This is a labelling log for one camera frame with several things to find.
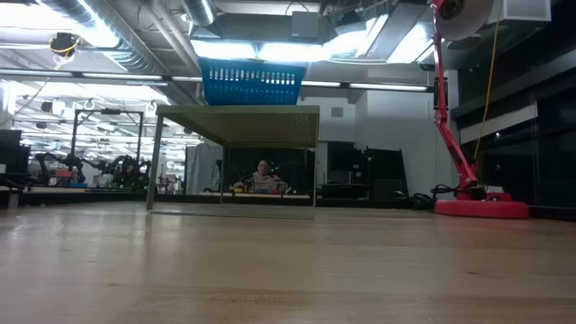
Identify grey curtain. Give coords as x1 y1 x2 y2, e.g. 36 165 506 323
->
184 142 225 195

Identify red desk lamp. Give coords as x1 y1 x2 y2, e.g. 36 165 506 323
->
429 0 531 221

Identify background black robot arms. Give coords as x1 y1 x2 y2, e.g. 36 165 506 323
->
29 151 152 190

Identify black cabinet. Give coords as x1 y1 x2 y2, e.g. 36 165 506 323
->
326 141 409 199

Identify black stand frame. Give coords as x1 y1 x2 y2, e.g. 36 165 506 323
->
69 107 145 181

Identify black metal table frame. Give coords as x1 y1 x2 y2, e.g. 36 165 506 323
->
0 192 437 211

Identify thin yellow cord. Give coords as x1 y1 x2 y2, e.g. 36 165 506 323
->
472 0 504 161

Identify ceiling light strip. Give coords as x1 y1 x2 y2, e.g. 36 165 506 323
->
0 69 428 93

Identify blue plastic basket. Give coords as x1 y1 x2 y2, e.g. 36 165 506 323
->
197 57 308 106

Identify black lamp cable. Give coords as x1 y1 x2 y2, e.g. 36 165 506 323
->
412 183 463 211

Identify black overhead camera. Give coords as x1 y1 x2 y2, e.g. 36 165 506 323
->
48 31 81 58

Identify silver ceiling duct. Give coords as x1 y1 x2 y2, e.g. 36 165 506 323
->
182 0 217 27

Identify person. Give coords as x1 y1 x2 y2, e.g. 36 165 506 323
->
233 159 289 194

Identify green perforated metal shelf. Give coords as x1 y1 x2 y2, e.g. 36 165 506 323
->
146 103 321 221

